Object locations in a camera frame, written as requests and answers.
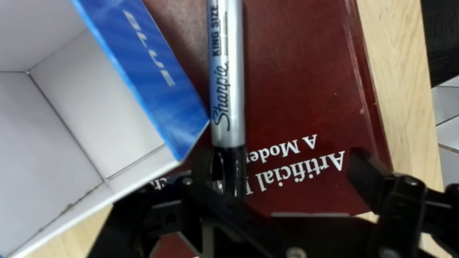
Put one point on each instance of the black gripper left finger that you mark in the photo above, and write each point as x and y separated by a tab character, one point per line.
205	207

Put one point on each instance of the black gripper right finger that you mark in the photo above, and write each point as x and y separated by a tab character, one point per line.
406	208

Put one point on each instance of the silver Sharpie marker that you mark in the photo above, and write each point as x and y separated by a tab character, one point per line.
227	91

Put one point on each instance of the blue and white box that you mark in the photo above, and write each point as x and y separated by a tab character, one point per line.
93	105

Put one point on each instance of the dark red textbook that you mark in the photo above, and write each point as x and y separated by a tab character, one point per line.
310	103

